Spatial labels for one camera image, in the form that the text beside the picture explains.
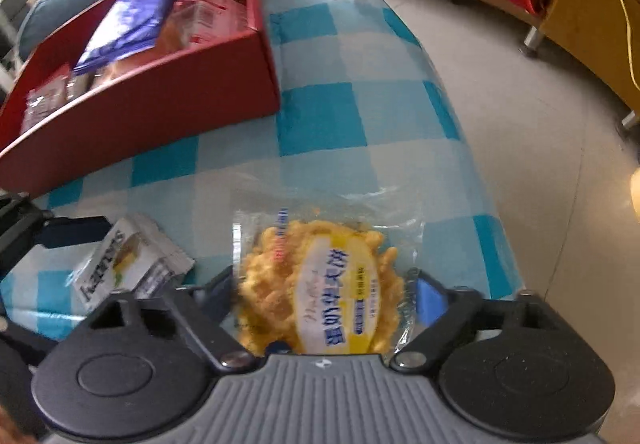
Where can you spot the clear packet with round cake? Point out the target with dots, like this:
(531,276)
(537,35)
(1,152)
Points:
(210,19)

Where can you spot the clear packet of yellow cookies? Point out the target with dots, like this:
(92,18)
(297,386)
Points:
(310,284)

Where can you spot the wooden television stand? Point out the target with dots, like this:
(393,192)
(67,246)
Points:
(590,14)

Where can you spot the white cracker packet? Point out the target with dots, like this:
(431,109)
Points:
(125,259)

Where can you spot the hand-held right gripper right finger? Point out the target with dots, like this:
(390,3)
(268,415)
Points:
(425,296)

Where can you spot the blue white checked cloth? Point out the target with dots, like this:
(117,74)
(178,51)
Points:
(325,124)

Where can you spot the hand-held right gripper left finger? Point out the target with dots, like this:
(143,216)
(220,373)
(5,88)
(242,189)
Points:
(222,289)

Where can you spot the red gummy snack packet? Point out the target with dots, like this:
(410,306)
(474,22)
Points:
(47,97)

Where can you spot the purple snack packet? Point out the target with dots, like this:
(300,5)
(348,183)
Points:
(130,19)

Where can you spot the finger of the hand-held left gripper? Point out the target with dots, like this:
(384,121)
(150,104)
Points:
(30,339)
(70,230)

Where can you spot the red cardboard box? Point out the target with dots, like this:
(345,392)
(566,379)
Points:
(150,114)

